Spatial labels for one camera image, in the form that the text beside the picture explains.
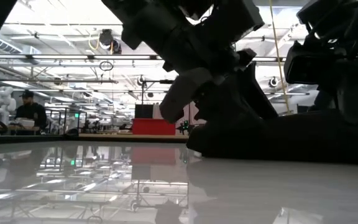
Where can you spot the person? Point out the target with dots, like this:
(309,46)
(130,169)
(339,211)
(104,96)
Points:
(31,113)

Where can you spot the black stand frame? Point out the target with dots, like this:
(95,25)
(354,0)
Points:
(166,81)

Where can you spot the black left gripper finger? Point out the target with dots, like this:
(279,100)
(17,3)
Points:
(182,93)
(253,93)

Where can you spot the black square panel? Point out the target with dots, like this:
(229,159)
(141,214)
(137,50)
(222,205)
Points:
(144,111)

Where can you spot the round white ceiling device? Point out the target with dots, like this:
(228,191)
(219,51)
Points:
(273,82)

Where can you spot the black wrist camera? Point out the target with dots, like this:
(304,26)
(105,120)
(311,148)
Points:
(322,15)
(232,18)

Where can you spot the small black robot green light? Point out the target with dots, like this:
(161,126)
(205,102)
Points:
(184,127)

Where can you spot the white humanoid robot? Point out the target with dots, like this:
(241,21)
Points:
(3,104)

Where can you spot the red bin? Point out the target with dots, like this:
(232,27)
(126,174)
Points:
(154,127)

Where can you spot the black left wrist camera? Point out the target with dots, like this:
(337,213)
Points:
(232,18)

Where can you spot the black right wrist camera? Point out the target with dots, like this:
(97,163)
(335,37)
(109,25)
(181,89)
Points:
(322,15)

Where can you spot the black frame enclosure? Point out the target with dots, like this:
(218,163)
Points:
(54,108)

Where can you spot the black towel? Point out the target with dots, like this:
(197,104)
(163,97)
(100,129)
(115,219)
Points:
(291,143)

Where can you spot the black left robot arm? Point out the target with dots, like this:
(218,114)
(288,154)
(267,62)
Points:
(154,18)

